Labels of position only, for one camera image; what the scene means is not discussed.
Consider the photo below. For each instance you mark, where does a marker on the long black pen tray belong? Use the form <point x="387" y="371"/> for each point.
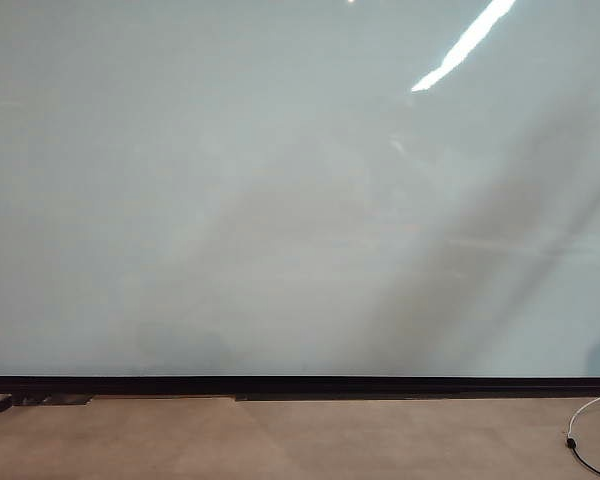
<point x="405" y="397"/>

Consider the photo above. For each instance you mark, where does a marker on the large glass whiteboard black frame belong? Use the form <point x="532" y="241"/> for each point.
<point x="260" y="190"/>

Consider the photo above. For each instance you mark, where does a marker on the dark metal mounting bracket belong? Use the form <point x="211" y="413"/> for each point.
<point x="55" y="399"/>

